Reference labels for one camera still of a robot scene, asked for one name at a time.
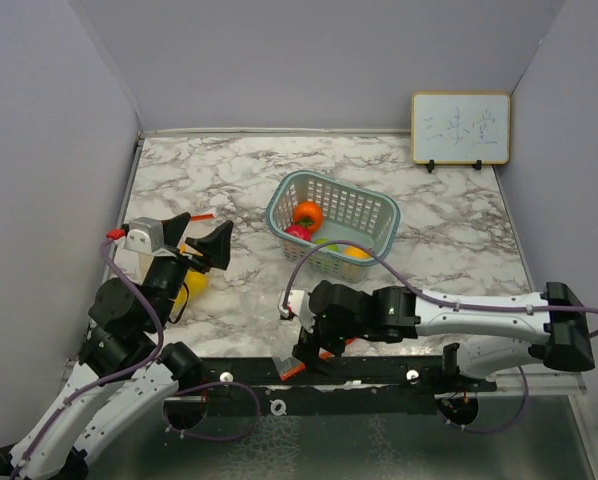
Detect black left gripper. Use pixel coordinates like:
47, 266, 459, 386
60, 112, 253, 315
145, 212, 233, 330

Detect clear zip top bag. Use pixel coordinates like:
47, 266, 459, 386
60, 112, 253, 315
136, 212, 215, 321
272, 345, 337, 381

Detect yellow lemon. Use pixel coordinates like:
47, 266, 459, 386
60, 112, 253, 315
174, 271, 209, 309

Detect green lime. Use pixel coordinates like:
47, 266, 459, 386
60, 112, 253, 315
314, 237, 341, 252

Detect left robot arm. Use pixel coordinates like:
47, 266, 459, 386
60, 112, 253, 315
0, 213, 234, 479

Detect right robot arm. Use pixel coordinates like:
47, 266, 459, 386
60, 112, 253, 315
278, 280, 595, 391

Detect red apple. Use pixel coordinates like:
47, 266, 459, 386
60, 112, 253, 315
284, 224, 312, 242

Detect orange yellow peach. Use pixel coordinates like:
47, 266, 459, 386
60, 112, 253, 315
342, 245, 372, 260

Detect orange tomato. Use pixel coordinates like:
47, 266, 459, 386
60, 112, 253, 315
292, 201, 324, 233

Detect light blue plastic basket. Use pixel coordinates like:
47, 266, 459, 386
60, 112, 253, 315
265, 170, 401, 263

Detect small whiteboard with stand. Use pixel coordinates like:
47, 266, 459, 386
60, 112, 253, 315
411, 91, 511, 171

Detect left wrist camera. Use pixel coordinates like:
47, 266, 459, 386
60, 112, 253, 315
123, 217, 164, 256

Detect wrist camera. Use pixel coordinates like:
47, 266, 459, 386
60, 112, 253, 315
278, 290, 315, 333
123, 217, 164, 256

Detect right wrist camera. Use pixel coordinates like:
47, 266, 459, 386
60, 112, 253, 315
278, 290, 315, 333

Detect black mounting rail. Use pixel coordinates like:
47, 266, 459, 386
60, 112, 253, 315
163, 355, 496, 426

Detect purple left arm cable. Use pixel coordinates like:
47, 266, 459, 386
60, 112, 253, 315
8, 229, 166, 480

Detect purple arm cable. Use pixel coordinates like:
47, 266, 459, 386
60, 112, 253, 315
8, 229, 166, 480
281, 243, 598, 351

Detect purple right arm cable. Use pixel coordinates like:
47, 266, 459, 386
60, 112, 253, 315
281, 243, 598, 351

